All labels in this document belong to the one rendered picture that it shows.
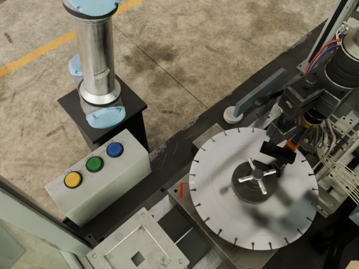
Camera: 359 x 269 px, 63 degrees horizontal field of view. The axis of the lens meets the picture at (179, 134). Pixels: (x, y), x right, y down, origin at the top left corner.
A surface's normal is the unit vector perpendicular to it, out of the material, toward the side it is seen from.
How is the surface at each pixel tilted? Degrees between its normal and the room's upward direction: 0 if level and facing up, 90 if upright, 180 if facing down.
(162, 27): 0
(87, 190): 0
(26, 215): 90
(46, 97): 0
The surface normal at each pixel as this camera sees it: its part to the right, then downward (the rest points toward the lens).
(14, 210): 0.66, 0.65
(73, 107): 0.00, -0.50
